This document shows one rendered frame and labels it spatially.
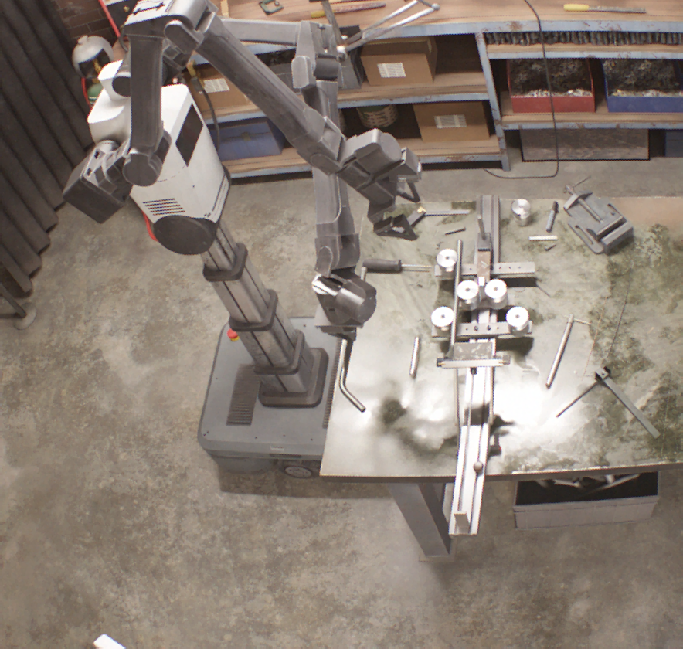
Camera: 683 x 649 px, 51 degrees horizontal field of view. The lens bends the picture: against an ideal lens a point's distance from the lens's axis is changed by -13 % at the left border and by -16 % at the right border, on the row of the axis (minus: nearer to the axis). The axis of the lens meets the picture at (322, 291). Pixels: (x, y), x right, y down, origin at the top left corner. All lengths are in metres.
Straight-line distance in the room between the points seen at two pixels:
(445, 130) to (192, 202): 1.70
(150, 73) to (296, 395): 1.47
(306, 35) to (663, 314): 1.04
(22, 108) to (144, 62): 2.61
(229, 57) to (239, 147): 2.29
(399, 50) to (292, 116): 1.76
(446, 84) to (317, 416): 1.38
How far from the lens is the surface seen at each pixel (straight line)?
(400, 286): 1.99
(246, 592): 2.71
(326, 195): 1.57
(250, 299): 2.24
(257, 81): 1.35
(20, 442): 3.48
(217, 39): 1.31
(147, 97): 1.44
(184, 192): 1.84
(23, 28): 4.03
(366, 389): 1.85
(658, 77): 3.34
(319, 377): 2.61
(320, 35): 1.62
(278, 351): 2.42
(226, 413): 2.70
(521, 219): 2.04
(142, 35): 1.33
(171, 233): 1.97
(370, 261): 2.02
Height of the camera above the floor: 2.45
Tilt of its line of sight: 50 degrees down
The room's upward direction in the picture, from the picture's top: 25 degrees counter-clockwise
